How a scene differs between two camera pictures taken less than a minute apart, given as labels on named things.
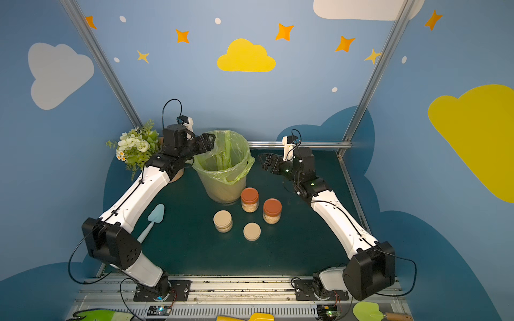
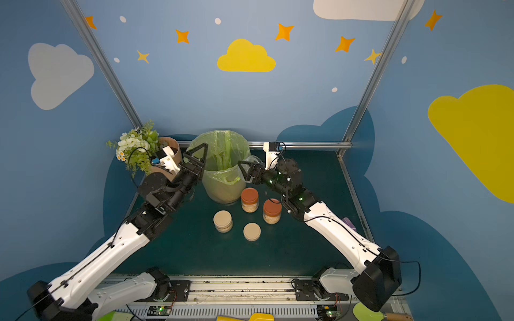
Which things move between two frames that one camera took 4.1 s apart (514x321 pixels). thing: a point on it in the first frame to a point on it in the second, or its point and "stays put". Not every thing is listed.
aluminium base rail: x=209 y=297 stays put
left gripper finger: x=203 y=140 to x=186 y=156
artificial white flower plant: x=135 y=146 stays put
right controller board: x=328 y=311 stays put
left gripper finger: x=201 y=145 to x=204 y=145
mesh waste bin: x=221 y=170 stays put
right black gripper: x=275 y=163 to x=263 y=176
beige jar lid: x=252 y=231 stays put
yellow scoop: x=254 y=317 stays put
